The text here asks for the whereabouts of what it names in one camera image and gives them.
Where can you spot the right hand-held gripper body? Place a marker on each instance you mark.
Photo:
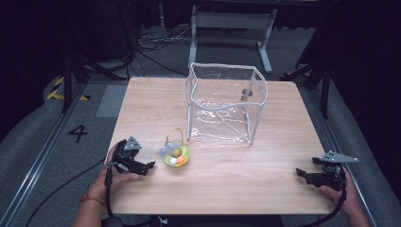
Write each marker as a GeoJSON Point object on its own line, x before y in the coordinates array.
{"type": "Point", "coordinates": [330, 171]}

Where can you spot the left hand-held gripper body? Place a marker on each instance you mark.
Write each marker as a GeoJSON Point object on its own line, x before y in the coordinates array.
{"type": "Point", "coordinates": [126, 156]}

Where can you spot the round yellow-green toy pouch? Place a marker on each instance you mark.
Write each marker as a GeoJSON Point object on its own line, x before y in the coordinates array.
{"type": "Point", "coordinates": [177, 152]}

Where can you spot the clear plastic bag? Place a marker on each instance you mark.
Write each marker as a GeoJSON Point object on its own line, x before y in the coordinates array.
{"type": "Point", "coordinates": [225, 102]}

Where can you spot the person's left hand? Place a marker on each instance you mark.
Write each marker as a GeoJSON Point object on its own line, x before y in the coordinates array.
{"type": "Point", "coordinates": [117, 179]}

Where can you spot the person's right hand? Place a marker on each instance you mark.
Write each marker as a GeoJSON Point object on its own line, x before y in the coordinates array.
{"type": "Point", "coordinates": [345, 195]}

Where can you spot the wooden table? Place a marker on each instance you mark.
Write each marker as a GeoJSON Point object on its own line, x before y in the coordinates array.
{"type": "Point", "coordinates": [220, 176]}

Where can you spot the yellow black floor tape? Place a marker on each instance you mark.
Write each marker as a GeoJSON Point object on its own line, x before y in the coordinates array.
{"type": "Point", "coordinates": [63, 91]}

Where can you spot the black tripod stand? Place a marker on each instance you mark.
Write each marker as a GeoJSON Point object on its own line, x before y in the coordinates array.
{"type": "Point", "coordinates": [315, 75]}
{"type": "Point", "coordinates": [83, 63]}

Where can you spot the grey metal table frame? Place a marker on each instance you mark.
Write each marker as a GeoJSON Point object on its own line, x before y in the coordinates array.
{"type": "Point", "coordinates": [231, 34]}

